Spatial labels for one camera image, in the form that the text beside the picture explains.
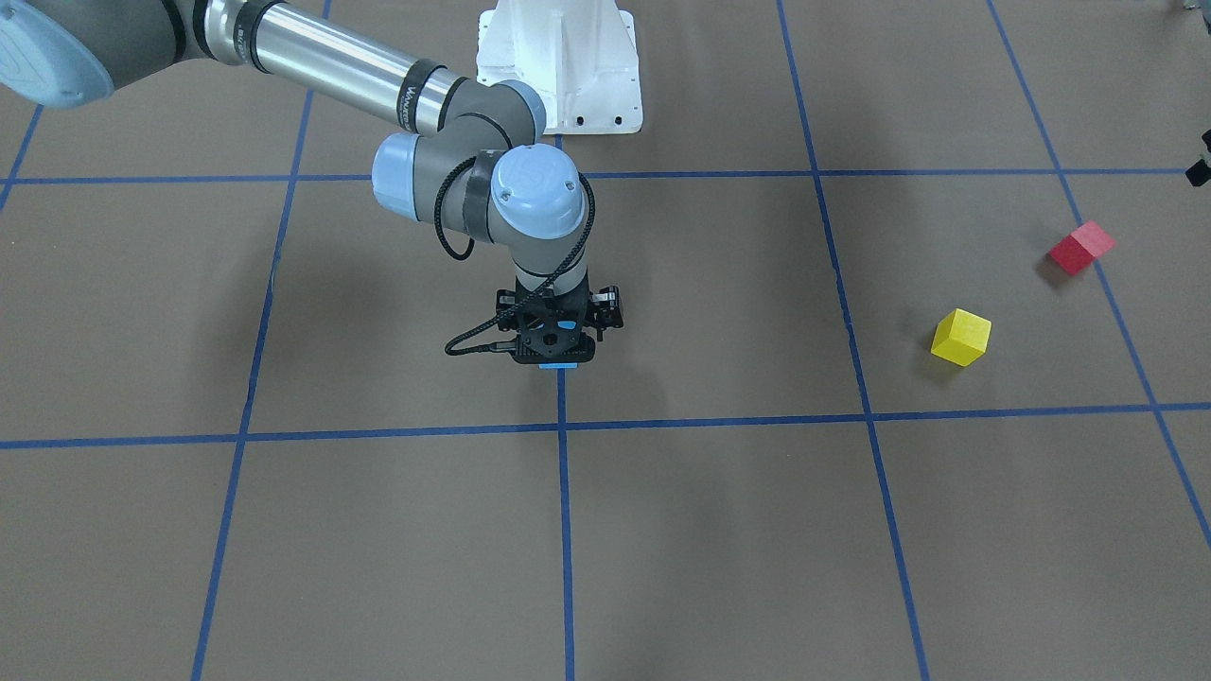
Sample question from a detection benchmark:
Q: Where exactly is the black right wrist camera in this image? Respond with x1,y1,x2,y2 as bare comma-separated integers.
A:
512,317,596,365

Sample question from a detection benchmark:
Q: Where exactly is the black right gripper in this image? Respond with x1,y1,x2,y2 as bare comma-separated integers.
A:
497,281,624,341

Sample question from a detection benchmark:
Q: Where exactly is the yellow cube block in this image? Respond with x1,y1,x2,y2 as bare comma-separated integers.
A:
930,307,993,367

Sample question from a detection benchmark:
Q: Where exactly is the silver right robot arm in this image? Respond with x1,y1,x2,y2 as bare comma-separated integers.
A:
2,1,622,365

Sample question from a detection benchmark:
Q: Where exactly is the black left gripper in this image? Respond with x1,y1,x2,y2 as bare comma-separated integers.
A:
1186,131,1211,188

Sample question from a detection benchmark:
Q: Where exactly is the red cube block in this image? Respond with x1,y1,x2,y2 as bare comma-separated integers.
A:
1048,221,1117,276

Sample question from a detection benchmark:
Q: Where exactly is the white pedestal column base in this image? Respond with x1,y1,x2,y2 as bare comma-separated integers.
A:
476,1,644,135

